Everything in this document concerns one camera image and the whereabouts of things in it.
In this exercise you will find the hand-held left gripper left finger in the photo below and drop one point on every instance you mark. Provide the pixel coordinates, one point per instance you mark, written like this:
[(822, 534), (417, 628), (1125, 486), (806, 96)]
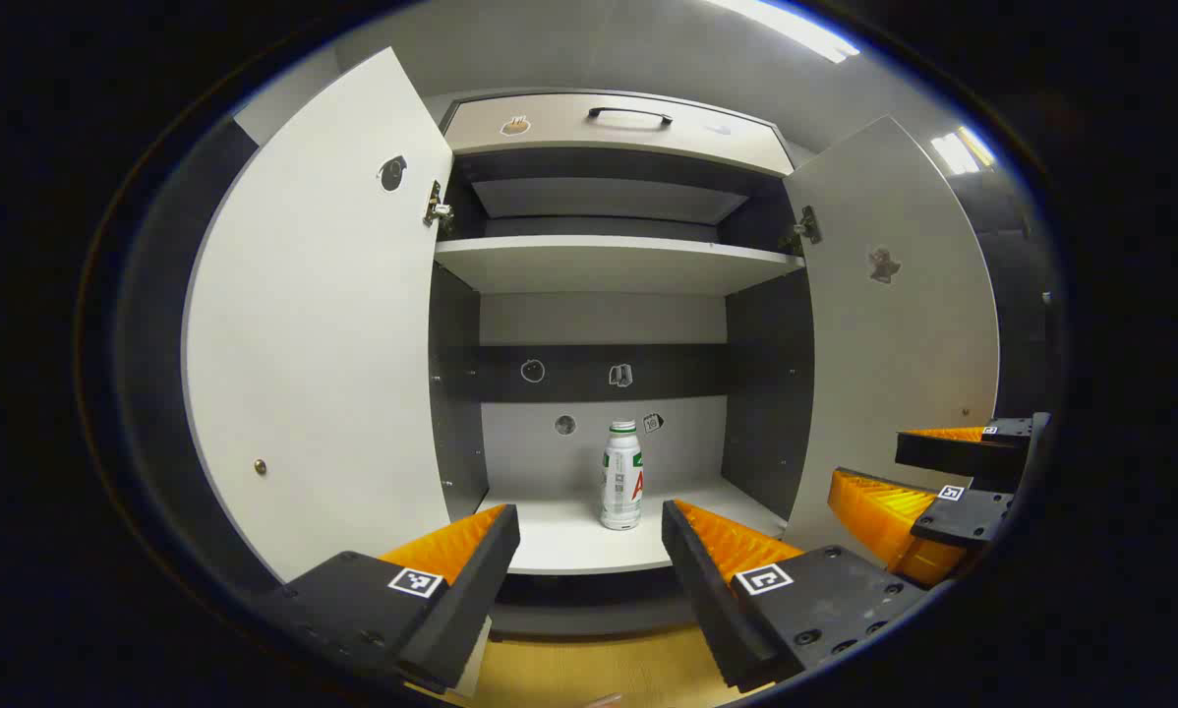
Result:
[(471, 590)]

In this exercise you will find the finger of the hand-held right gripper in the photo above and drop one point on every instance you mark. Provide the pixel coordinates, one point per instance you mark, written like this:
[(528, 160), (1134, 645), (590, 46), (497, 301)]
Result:
[(953, 452), (963, 516)]

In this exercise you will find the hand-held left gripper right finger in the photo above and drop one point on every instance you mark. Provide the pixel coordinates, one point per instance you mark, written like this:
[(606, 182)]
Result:
[(702, 590)]

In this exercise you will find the white plastic bottle green band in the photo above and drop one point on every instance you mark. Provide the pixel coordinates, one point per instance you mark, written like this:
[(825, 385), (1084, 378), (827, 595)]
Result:
[(621, 477)]

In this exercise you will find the white and grey cabinet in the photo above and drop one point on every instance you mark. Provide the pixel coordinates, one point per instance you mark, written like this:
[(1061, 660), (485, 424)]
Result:
[(766, 393)]

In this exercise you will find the metal door hinge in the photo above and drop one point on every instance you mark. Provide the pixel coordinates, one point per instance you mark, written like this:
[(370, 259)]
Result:
[(805, 228), (439, 208)]

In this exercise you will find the white cabinet shelf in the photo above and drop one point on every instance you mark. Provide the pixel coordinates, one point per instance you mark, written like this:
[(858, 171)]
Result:
[(609, 264)]

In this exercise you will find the white cabinet drawer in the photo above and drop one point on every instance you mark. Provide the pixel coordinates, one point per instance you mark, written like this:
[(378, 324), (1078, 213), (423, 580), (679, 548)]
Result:
[(559, 138)]

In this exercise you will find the small ceiling light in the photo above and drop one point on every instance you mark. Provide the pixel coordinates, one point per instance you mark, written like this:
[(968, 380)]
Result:
[(961, 150)]

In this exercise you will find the long ceiling light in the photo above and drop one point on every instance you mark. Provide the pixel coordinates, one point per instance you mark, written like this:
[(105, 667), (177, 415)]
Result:
[(795, 28)]

